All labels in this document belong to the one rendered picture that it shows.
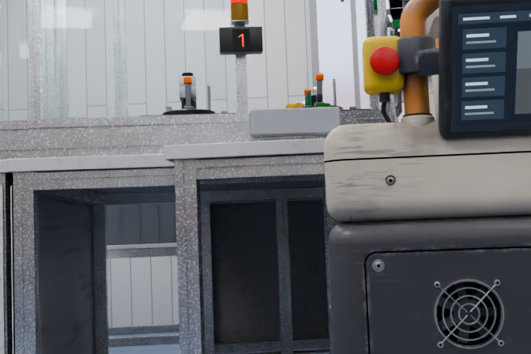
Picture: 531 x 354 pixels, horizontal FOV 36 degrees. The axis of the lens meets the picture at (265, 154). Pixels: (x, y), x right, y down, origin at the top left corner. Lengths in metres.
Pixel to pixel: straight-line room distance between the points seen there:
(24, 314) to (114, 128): 0.48
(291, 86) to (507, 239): 4.66
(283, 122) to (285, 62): 3.74
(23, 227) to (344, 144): 1.09
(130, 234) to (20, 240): 2.10
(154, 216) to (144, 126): 2.03
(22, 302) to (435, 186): 1.17
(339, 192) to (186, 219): 0.74
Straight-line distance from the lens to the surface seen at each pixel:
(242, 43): 2.31
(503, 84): 1.02
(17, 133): 2.06
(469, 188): 1.03
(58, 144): 2.02
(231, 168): 1.71
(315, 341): 3.68
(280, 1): 5.77
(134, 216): 4.02
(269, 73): 5.66
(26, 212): 1.95
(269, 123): 1.93
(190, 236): 1.71
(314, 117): 1.95
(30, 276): 1.95
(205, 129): 1.99
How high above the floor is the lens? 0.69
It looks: 5 degrees up
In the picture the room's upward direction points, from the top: 2 degrees counter-clockwise
